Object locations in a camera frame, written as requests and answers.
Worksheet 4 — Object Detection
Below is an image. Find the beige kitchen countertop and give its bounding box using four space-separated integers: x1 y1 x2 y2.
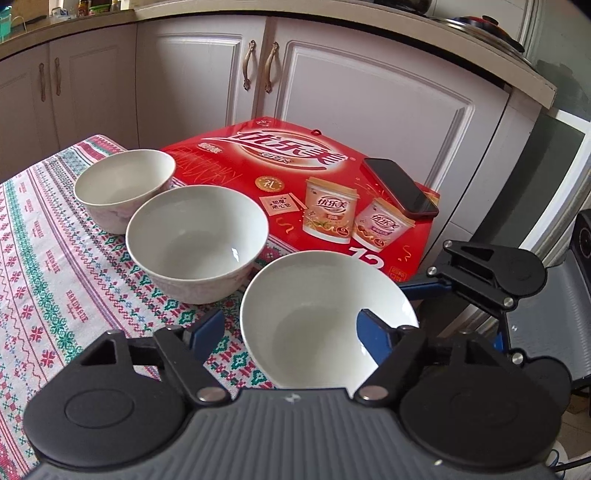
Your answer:
0 0 557 109

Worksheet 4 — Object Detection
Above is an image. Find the white ceramic bowl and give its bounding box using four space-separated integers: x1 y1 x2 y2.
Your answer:
240 250 420 390
74 148 176 234
126 186 269 304

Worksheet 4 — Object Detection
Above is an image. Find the red printed gift box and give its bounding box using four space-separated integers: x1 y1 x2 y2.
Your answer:
159 117 441 283

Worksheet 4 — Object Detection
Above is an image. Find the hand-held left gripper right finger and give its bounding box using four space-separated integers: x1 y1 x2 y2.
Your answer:
353 309 497 408

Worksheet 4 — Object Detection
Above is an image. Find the steel pot lid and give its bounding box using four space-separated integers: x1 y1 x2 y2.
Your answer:
443 14 528 59

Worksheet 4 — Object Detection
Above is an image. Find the patterned red green tablecloth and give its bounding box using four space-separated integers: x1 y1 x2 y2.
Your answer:
0 134 287 467

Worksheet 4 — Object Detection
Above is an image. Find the white framed glass door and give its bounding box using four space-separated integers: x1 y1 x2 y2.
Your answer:
508 108 591 260

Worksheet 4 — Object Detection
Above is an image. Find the black smartphone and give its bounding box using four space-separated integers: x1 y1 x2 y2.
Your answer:
362 158 439 219

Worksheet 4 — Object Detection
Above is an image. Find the black curved object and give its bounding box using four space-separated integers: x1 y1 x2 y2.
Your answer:
567 215 591 396

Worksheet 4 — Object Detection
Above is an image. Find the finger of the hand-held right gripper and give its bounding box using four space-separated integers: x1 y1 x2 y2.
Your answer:
491 323 528 367
399 240 516 318

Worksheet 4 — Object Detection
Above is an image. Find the row of white cabinet doors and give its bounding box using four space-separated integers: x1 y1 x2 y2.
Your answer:
0 14 546 278

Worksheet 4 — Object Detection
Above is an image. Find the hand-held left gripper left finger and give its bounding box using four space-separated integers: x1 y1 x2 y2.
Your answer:
76 309 232 408

